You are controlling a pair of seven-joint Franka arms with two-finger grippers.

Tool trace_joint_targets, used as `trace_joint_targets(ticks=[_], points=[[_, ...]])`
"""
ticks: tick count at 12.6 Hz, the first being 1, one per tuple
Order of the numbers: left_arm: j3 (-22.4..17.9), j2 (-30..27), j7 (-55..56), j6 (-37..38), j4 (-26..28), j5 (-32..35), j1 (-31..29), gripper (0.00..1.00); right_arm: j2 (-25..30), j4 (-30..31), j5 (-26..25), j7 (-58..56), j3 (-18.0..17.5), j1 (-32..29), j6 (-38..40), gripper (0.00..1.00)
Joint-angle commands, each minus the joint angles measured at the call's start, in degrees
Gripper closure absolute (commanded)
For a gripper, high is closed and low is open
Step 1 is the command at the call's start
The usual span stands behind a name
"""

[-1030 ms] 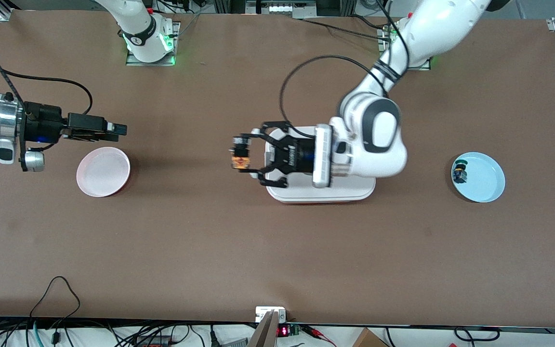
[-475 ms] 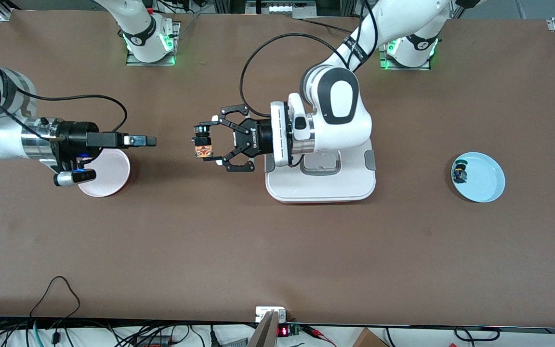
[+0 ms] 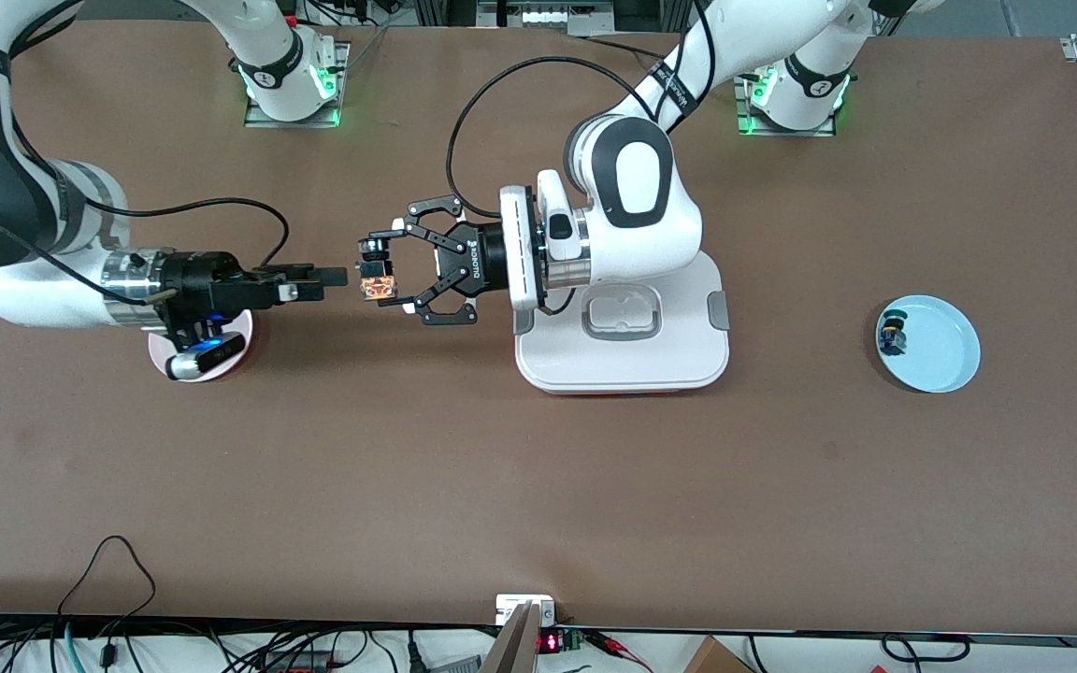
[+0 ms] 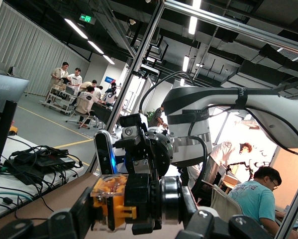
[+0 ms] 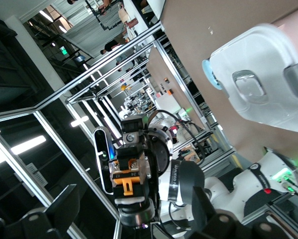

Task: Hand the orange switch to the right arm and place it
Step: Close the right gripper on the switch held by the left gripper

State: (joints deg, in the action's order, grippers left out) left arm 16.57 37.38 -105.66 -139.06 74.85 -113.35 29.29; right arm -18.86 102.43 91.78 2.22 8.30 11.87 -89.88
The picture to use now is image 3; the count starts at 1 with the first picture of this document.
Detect orange push-button switch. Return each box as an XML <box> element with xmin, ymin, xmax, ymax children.
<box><xmin>358</xmin><ymin>239</ymin><xmax>399</xmax><ymax>303</ymax></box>

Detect pink round plate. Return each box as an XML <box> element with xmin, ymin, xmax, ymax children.
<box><xmin>148</xmin><ymin>308</ymin><xmax>254</xmax><ymax>383</ymax></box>

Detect white lidded lunch box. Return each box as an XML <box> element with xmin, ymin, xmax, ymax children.
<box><xmin>512</xmin><ymin>251</ymin><xmax>731</xmax><ymax>395</ymax></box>

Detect small white box device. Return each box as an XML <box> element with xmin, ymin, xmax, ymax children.
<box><xmin>495</xmin><ymin>594</ymin><xmax>556</xmax><ymax>625</ymax></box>

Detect grey slanted board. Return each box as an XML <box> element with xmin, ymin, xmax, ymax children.
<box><xmin>481</xmin><ymin>601</ymin><xmax>541</xmax><ymax>673</ymax></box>

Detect red and black clip leads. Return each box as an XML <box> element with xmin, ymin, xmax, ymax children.
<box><xmin>585</xmin><ymin>631</ymin><xmax>653</xmax><ymax>673</ymax></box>

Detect brown cardboard box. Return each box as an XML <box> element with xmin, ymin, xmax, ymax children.
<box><xmin>683</xmin><ymin>636</ymin><xmax>754</xmax><ymax>673</ymax></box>

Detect light blue round plate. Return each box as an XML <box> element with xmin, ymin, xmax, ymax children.
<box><xmin>876</xmin><ymin>294</ymin><xmax>982</xmax><ymax>394</ymax></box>

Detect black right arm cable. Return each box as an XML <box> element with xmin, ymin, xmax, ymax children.
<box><xmin>0</xmin><ymin>190</ymin><xmax>292</xmax><ymax>309</ymax></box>

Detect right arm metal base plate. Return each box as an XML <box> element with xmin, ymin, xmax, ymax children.
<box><xmin>244</xmin><ymin>40</ymin><xmax>351</xmax><ymax>129</ymax></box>

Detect black base power cable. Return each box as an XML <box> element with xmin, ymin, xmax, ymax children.
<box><xmin>585</xmin><ymin>36</ymin><xmax>675</xmax><ymax>64</ymax></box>

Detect black looped cable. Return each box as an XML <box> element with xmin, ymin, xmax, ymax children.
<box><xmin>57</xmin><ymin>535</ymin><xmax>158</xmax><ymax>673</ymax></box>

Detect green push-button switch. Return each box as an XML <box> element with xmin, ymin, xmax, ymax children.
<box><xmin>878</xmin><ymin>307</ymin><xmax>912</xmax><ymax>359</ymax></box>

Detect black coiled thin cable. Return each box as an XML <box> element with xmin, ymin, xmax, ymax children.
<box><xmin>880</xmin><ymin>634</ymin><xmax>974</xmax><ymax>663</ymax></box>

